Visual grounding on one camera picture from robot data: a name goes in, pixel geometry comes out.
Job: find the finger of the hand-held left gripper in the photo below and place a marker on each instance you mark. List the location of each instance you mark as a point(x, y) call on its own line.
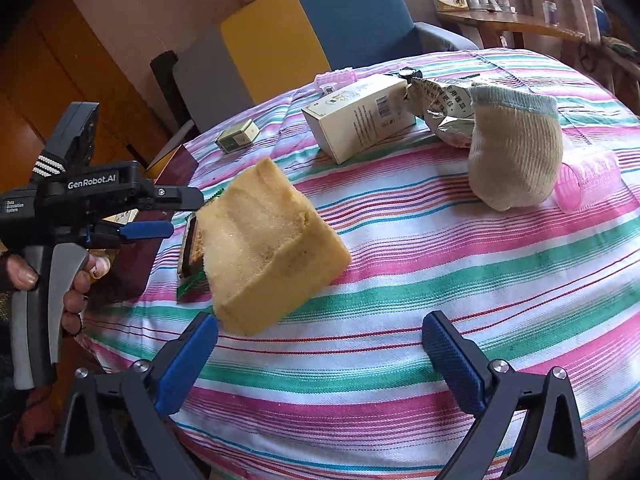
point(145, 230)
point(175, 197)

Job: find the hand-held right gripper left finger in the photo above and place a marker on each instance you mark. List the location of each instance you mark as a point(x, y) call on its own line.
point(185, 365)

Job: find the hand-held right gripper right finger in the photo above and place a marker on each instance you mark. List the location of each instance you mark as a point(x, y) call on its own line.
point(450, 360)

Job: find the biscuit packet green wrapper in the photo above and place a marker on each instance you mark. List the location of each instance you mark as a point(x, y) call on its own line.
point(192, 260)

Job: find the yellow sponge block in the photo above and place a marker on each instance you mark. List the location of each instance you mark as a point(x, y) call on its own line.
point(270, 250)

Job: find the white carton box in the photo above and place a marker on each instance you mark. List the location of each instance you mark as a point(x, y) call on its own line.
point(360, 120)

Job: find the beige sock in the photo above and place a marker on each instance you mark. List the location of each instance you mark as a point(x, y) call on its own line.
point(515, 155)

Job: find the pink wafer roll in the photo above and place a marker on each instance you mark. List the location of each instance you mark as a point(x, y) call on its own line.
point(587, 182)

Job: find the silver white foil packet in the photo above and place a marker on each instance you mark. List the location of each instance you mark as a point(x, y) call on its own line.
point(445, 110)

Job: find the person's left hand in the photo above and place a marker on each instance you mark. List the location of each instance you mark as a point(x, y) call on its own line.
point(75, 305)

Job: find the small green white box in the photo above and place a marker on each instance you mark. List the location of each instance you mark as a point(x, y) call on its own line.
point(237, 137)

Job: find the striped pink green tablecloth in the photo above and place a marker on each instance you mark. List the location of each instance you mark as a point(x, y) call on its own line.
point(400, 285)

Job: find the wooden wardrobe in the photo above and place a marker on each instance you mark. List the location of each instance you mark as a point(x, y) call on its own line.
point(50, 85)

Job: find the grey yellow blue chair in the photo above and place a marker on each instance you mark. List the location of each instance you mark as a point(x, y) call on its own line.
point(280, 35)

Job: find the small pink white packet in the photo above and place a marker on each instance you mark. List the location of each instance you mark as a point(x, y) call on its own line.
point(337, 79)

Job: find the wooden side table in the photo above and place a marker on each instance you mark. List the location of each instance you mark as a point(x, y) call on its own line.
point(515, 22)

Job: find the small purple bottle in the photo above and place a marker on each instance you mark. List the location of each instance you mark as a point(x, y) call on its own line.
point(549, 12)

